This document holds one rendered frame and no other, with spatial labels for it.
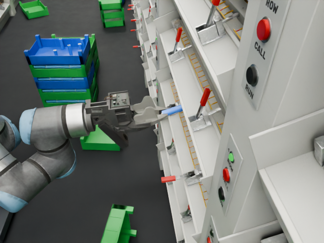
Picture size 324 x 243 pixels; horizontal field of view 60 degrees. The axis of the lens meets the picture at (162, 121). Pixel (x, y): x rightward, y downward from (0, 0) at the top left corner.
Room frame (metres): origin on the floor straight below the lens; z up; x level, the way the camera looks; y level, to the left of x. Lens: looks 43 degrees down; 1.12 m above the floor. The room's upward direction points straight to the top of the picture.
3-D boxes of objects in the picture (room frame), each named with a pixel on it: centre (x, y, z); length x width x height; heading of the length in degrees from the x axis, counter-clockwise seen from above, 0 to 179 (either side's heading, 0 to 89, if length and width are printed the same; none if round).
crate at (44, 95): (1.42, 0.57, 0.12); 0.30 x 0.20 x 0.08; 90
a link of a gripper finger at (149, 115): (0.56, 0.03, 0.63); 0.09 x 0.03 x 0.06; 94
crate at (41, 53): (1.42, 0.57, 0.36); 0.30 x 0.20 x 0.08; 90
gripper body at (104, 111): (0.57, 0.14, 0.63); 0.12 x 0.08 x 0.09; 99
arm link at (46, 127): (0.54, 0.30, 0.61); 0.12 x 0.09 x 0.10; 99
